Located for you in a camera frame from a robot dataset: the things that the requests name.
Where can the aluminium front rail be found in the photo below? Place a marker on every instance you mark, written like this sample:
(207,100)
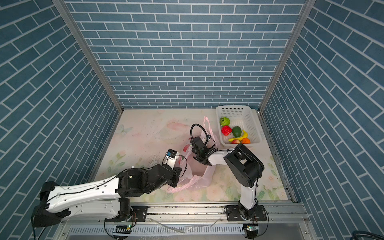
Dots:
(182,213)

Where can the light green bumpy fruit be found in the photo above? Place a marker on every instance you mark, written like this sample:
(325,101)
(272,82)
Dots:
(224,121)

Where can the orange tangerine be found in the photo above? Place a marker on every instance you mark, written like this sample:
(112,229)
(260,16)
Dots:
(246,141)

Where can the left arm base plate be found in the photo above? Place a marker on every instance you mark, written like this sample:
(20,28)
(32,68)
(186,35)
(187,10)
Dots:
(141,213)

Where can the red apple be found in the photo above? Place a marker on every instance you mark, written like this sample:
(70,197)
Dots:
(226,130)

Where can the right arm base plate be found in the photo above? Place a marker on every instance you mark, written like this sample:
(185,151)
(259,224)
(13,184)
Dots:
(236,213)

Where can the pink plastic bag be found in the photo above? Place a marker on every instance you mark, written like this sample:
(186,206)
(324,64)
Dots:
(197,175)

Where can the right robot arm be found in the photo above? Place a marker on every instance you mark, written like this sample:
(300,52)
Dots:
(246,168)

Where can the yellow banana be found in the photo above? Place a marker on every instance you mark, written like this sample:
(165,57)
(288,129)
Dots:
(244,136)

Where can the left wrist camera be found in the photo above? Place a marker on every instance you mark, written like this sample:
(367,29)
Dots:
(170,158)

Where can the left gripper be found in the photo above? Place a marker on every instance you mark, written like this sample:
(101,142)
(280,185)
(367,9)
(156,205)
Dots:
(176,173)

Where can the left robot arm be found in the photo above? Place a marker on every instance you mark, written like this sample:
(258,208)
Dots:
(109,198)

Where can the white perforated plastic basket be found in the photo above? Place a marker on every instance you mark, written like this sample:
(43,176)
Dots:
(243,117)

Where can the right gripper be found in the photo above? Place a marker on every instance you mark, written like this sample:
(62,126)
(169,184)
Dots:
(193,149)

